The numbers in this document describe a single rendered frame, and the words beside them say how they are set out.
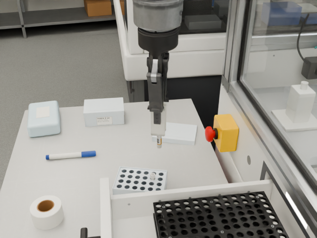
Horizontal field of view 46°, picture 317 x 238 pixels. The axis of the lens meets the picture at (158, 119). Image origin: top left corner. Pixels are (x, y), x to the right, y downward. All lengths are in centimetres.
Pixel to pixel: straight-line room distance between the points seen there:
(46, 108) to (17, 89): 200
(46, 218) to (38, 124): 38
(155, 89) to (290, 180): 29
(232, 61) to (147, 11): 36
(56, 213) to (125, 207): 18
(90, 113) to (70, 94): 185
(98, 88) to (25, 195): 215
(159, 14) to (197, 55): 73
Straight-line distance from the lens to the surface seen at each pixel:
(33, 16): 452
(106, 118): 119
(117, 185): 93
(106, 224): 66
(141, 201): 76
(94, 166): 105
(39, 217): 88
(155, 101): 72
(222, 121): 95
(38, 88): 319
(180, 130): 114
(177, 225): 69
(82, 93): 303
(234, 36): 94
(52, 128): 118
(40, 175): 105
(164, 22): 66
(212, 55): 139
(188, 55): 137
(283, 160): 72
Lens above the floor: 142
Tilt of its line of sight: 32 degrees down
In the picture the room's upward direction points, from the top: straight up
